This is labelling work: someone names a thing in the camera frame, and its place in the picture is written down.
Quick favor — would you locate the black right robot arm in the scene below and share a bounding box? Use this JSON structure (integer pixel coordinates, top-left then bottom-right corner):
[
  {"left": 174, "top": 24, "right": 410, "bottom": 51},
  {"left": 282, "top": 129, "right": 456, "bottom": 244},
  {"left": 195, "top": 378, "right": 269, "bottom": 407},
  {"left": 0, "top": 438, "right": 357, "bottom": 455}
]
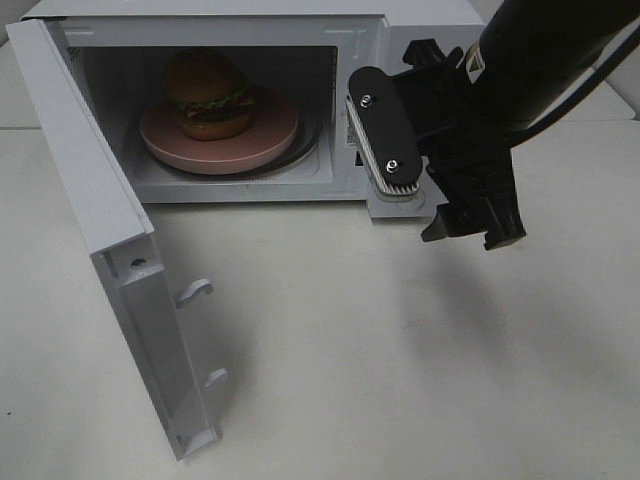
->
[{"left": 347, "top": 1, "right": 639, "bottom": 250}]

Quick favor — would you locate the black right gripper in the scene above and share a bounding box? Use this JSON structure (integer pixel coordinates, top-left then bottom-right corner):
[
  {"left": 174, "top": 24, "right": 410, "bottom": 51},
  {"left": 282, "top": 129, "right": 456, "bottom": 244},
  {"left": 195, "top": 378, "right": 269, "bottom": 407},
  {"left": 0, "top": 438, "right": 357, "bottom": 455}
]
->
[{"left": 347, "top": 39, "right": 527, "bottom": 250}]

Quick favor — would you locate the pink round plate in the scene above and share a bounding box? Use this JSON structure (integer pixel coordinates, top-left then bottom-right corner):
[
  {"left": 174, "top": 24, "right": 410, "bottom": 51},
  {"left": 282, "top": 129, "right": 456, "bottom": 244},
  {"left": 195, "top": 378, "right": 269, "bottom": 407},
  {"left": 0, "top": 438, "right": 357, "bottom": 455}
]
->
[{"left": 140, "top": 88, "right": 301, "bottom": 175}]

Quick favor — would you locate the white microwave oven body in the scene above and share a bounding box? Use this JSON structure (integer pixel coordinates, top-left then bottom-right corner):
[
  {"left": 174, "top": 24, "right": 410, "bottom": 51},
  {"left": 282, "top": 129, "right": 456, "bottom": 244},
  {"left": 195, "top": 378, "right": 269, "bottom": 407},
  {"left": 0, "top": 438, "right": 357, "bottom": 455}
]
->
[{"left": 19, "top": 1, "right": 483, "bottom": 218}]

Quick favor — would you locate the white microwave door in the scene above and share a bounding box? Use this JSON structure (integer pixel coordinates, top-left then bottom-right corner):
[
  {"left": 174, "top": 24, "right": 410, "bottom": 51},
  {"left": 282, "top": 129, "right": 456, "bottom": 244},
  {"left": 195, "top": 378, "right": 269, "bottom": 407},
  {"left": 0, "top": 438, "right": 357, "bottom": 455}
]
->
[{"left": 7, "top": 19, "right": 219, "bottom": 460}]

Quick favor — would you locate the round white door-release button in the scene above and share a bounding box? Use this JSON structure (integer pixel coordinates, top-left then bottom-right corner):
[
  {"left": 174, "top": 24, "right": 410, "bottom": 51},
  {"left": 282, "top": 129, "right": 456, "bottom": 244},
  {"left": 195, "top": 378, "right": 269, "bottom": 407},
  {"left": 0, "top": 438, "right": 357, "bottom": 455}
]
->
[{"left": 382, "top": 191, "right": 426, "bottom": 212}]

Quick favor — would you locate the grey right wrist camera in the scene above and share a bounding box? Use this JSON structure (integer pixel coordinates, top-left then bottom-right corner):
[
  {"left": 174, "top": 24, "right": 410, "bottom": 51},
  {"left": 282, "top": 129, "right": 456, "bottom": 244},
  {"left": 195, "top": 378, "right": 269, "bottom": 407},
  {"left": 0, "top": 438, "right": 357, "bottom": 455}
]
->
[{"left": 346, "top": 94, "right": 423, "bottom": 202}]

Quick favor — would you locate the burger with lettuce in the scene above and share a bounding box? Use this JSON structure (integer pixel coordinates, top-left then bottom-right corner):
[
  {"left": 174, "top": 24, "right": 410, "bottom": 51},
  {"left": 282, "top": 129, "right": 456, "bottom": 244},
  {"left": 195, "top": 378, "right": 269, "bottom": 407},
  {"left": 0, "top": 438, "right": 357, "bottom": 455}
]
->
[{"left": 162, "top": 47, "right": 256, "bottom": 141}]

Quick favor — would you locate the glass microwave turntable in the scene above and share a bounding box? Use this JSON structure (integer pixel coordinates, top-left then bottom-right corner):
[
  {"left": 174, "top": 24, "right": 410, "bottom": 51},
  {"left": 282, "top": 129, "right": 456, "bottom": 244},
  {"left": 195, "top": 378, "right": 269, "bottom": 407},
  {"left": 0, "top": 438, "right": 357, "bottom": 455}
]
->
[{"left": 153, "top": 119, "right": 324, "bottom": 184}]

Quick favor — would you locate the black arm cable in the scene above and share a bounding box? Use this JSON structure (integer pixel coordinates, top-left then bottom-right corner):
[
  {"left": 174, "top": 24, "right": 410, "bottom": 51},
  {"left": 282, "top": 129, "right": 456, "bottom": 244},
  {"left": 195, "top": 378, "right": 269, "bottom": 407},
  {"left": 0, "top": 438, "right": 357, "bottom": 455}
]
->
[{"left": 509, "top": 29, "right": 640, "bottom": 149}]

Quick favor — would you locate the white warning label sticker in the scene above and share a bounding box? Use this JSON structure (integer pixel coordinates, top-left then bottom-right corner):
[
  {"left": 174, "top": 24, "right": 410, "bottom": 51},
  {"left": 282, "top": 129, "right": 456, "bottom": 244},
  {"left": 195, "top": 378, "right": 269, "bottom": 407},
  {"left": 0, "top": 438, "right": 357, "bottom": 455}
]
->
[{"left": 341, "top": 109, "right": 357, "bottom": 147}]

